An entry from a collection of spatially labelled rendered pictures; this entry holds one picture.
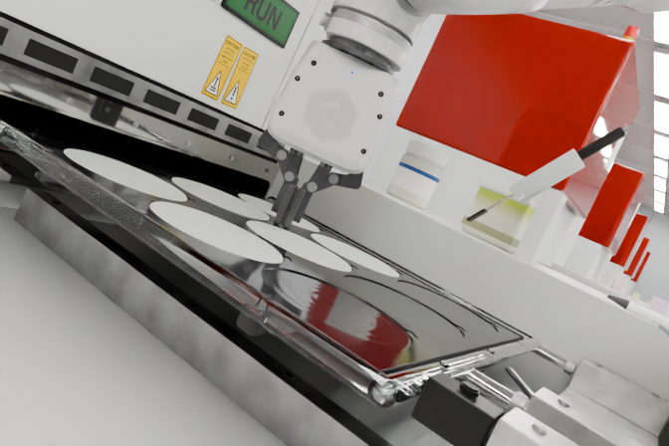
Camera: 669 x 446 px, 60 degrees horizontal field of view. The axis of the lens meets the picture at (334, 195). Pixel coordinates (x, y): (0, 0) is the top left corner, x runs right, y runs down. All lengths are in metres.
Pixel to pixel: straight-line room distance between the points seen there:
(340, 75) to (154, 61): 0.19
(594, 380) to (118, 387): 0.42
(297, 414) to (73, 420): 0.12
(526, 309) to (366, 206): 0.22
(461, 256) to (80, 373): 0.44
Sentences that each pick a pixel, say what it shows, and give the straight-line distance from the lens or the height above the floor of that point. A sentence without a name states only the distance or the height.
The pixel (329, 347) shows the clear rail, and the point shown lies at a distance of 0.27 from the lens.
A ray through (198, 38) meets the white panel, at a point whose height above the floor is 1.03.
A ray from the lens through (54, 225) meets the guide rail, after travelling 0.51.
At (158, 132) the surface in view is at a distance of 0.62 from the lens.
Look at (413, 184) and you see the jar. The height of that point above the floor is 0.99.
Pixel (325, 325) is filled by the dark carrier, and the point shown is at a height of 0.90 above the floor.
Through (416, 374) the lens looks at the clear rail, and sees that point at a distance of 0.29.
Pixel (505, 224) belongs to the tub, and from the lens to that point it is 0.74.
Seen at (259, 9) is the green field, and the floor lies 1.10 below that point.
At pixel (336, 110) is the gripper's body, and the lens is 0.53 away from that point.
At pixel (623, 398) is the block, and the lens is 0.60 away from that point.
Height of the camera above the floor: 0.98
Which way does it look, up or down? 3 degrees down
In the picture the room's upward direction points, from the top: 25 degrees clockwise
